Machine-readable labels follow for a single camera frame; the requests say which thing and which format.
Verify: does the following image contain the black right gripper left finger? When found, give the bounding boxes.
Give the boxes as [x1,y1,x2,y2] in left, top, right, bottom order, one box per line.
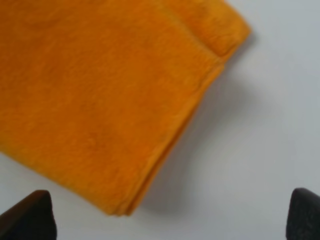
[0,190,58,240]

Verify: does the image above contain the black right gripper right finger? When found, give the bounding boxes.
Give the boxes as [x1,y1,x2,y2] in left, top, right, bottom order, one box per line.
[285,188,320,240]

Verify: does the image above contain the orange terry towel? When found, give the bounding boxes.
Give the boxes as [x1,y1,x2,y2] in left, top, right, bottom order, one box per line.
[0,0,251,216]

